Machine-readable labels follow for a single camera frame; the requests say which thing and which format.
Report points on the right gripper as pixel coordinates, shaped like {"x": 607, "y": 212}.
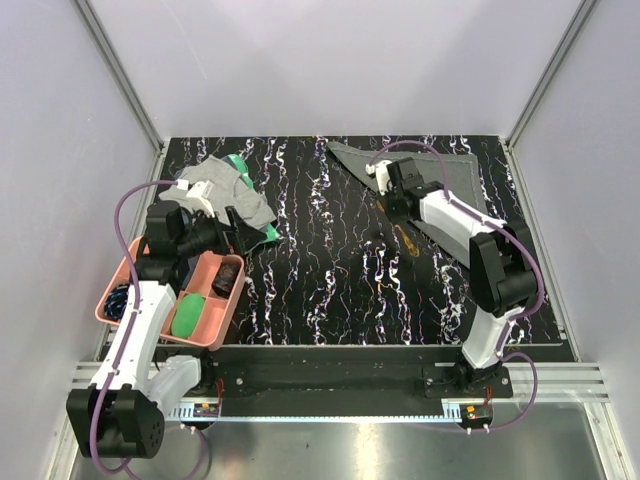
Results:
{"x": 390, "y": 192}

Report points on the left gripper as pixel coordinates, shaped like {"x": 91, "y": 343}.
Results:
{"x": 241, "y": 235}

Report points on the dark grey napkin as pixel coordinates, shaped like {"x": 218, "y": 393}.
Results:
{"x": 463, "y": 182}

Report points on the gold spoon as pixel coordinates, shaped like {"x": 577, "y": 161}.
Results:
{"x": 413, "y": 250}

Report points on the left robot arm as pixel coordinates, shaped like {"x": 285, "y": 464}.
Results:
{"x": 122, "y": 412}

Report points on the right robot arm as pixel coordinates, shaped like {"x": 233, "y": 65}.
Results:
{"x": 505, "y": 279}

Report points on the dark brown object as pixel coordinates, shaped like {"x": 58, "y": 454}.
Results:
{"x": 225, "y": 279}

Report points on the light grey cloth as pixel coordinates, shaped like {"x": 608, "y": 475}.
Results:
{"x": 231, "y": 187}

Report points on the green packet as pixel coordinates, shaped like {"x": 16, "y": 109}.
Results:
{"x": 270, "y": 232}

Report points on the green oval object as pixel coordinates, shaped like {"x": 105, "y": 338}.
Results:
{"x": 187, "y": 315}

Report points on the pink divided tray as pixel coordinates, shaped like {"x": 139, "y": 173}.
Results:
{"x": 210, "y": 300}

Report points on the black blue patterned object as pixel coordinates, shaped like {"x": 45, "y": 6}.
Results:
{"x": 116, "y": 302}

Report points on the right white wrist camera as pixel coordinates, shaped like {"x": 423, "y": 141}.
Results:
{"x": 380, "y": 172}

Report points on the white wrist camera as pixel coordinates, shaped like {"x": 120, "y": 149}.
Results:
{"x": 380, "y": 172}
{"x": 196, "y": 196}

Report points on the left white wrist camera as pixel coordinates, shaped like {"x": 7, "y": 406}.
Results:
{"x": 196, "y": 196}

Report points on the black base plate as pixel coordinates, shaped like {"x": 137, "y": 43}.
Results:
{"x": 336, "y": 383}

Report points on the left aluminium frame post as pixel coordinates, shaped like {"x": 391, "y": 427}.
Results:
{"x": 113, "y": 63}

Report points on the aluminium frame post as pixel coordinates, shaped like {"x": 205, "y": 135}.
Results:
{"x": 113, "y": 63}
{"x": 560, "y": 54}

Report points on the right aluminium frame post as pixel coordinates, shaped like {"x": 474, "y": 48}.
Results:
{"x": 560, "y": 54}

